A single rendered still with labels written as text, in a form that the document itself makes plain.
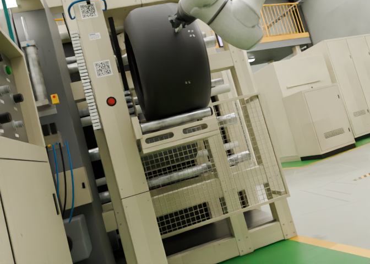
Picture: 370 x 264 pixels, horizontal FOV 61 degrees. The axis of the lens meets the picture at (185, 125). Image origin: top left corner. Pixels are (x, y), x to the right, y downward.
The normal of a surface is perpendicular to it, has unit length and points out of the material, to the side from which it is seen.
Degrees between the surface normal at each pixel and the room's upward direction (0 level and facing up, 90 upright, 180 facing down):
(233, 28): 118
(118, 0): 90
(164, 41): 85
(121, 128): 90
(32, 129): 90
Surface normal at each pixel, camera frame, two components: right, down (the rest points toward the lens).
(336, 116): 0.37, -0.18
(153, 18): 0.03, -0.59
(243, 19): 0.13, 0.20
